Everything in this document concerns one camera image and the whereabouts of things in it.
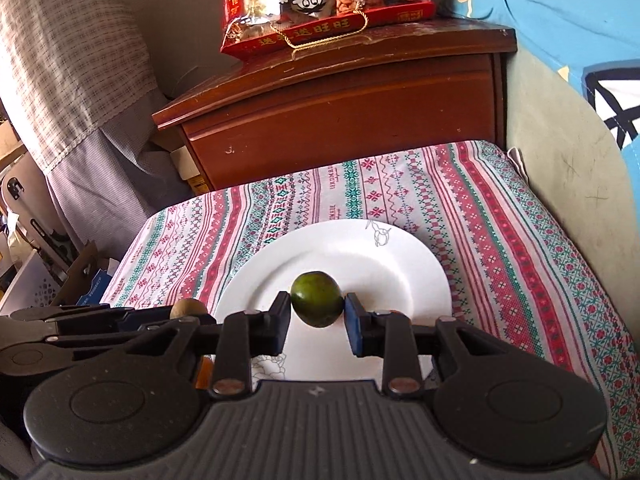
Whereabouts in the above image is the red snack gift bag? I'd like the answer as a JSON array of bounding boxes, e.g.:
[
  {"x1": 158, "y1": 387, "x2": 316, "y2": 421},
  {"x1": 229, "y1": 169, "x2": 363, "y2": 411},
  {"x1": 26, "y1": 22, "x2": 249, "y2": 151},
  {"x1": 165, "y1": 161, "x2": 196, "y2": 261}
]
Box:
[{"x1": 220, "y1": 0, "x2": 437, "y2": 57}]

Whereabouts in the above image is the checked beige curtain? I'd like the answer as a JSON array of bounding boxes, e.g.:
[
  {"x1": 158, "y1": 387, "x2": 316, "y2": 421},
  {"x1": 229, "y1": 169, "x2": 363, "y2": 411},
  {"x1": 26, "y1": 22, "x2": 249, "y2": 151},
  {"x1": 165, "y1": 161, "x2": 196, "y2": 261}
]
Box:
[{"x1": 0, "y1": 0, "x2": 173, "y2": 261}]

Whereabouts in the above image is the green round fruit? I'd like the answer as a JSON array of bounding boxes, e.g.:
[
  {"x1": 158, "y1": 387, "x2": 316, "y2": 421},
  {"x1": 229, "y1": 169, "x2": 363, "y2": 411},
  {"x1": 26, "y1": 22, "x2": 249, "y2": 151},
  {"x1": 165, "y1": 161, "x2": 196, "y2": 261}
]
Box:
[{"x1": 290, "y1": 271, "x2": 345, "y2": 329}]

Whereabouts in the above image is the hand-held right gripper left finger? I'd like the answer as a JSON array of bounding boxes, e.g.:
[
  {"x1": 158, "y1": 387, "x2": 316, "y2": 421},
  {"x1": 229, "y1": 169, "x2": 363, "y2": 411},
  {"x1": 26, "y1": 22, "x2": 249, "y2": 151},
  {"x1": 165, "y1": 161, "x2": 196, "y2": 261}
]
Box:
[{"x1": 117, "y1": 291, "x2": 292, "y2": 397}]

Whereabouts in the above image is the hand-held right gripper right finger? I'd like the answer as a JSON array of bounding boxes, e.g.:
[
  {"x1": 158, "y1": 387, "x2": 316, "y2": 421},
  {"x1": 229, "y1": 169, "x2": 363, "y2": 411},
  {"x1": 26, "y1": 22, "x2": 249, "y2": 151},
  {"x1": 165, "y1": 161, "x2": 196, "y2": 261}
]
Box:
[{"x1": 345, "y1": 293, "x2": 507, "y2": 397}]

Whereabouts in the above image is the striped patterned cloth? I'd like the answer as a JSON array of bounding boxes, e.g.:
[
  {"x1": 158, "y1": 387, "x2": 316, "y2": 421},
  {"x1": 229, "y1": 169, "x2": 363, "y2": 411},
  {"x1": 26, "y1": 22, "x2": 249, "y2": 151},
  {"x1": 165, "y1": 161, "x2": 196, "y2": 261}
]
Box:
[{"x1": 100, "y1": 140, "x2": 640, "y2": 480}]

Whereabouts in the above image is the white plastic basket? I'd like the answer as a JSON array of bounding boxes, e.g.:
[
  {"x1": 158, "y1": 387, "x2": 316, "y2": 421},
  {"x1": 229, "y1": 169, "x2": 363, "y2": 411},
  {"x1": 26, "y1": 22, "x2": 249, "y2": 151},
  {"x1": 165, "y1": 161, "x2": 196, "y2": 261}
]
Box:
[{"x1": 0, "y1": 249, "x2": 63, "y2": 317}]

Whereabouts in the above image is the small cardboard box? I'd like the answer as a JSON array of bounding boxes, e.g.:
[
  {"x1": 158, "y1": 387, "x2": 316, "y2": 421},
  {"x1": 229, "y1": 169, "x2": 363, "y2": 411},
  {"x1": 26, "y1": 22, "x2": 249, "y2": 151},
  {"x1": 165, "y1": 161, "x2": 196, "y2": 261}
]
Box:
[{"x1": 169, "y1": 144, "x2": 211, "y2": 197}]

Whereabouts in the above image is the brown wooden nightstand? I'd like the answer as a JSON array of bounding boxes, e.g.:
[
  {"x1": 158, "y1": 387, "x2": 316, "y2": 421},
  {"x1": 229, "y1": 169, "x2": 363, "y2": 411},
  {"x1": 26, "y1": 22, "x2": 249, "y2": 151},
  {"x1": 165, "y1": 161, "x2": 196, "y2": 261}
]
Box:
[{"x1": 151, "y1": 17, "x2": 517, "y2": 196}]

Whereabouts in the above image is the brown kiwi fruit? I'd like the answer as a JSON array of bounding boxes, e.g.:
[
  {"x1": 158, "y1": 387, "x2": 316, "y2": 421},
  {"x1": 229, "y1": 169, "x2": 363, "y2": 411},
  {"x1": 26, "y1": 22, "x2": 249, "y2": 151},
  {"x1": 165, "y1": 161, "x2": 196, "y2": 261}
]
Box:
[{"x1": 170, "y1": 298, "x2": 207, "y2": 320}]

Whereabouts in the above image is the white plate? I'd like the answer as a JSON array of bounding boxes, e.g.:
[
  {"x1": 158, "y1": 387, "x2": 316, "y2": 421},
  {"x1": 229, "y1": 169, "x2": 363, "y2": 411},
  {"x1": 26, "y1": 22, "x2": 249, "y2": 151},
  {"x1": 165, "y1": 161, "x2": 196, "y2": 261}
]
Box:
[{"x1": 215, "y1": 219, "x2": 453, "y2": 382}]

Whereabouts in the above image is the blue flat box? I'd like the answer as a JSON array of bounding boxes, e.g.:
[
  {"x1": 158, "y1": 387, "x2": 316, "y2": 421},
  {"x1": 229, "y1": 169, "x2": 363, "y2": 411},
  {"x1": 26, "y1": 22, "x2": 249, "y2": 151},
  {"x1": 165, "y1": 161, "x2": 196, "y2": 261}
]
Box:
[{"x1": 75, "y1": 259, "x2": 121, "y2": 307}]

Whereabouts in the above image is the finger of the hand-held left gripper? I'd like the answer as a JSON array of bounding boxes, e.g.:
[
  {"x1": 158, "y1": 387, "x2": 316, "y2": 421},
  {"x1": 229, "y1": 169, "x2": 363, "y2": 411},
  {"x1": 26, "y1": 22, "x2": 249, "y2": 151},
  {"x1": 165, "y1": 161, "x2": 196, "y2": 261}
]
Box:
[
  {"x1": 10, "y1": 304, "x2": 173, "y2": 333},
  {"x1": 45, "y1": 324, "x2": 176, "y2": 358}
]

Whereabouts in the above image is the blue printed pillow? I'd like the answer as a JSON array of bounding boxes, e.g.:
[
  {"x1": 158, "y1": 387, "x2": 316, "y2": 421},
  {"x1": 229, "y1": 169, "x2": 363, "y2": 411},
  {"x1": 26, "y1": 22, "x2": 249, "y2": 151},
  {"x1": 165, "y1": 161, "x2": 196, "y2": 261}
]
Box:
[{"x1": 440, "y1": 0, "x2": 640, "y2": 191}]

